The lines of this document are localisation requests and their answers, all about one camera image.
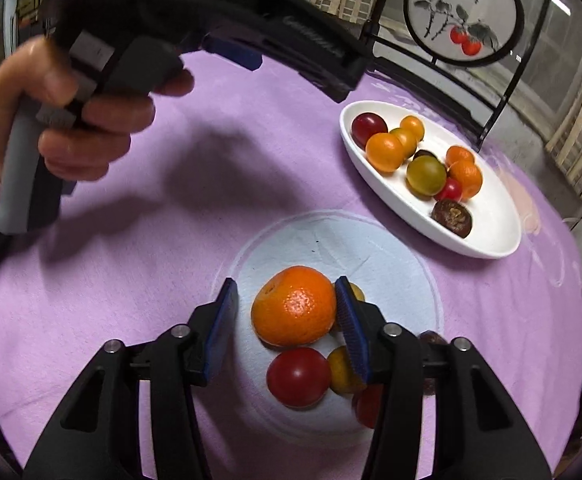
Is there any small yellow fruit lower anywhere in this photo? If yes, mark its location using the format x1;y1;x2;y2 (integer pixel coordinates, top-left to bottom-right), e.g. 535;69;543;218
327;346;366;396

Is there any large yellow-green fruit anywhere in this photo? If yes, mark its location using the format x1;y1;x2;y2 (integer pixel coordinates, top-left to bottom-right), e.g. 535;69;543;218
406;155;447;196

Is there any dark water chestnut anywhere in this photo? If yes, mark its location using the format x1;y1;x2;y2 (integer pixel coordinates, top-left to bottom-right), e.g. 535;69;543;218
418;330;447;396
431;200;473;238

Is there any dark chestnut on plate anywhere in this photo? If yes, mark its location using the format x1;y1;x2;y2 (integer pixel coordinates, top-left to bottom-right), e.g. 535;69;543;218
413;150;437;159

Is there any small orange on plate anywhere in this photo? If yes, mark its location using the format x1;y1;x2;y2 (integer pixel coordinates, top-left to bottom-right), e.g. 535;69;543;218
401;115;425;142
445;145;475;168
390;128;418;159

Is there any small yellow fruit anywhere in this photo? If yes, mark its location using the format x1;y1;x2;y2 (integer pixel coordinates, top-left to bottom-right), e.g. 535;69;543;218
331;282;366;334
327;346;366;396

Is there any black chair with painted panel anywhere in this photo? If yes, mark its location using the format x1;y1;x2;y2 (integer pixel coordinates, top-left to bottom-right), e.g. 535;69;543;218
361;0;551;148

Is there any small yellow fruit upper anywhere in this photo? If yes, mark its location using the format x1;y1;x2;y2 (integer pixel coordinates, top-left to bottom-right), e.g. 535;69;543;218
331;282;366;334

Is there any red tomato behind fruit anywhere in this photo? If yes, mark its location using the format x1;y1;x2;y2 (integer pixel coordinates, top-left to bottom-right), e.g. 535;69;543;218
352;385;383;429

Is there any large orange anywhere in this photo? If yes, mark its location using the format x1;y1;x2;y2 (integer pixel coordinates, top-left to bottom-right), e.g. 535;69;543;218
251;266;337;348
448;160;483;202

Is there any dark water chestnut front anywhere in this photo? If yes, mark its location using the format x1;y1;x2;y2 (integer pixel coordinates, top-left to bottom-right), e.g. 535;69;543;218
431;200;473;238

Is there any white oval plate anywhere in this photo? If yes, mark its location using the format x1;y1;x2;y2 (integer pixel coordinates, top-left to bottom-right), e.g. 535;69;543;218
340;100;522;259

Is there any dark red plum tomato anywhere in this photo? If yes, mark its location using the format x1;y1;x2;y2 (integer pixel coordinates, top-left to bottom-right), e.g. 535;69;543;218
351;112;389;150

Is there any person's left hand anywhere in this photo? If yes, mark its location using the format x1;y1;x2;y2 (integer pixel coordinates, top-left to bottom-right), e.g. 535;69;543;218
0;34;196;183

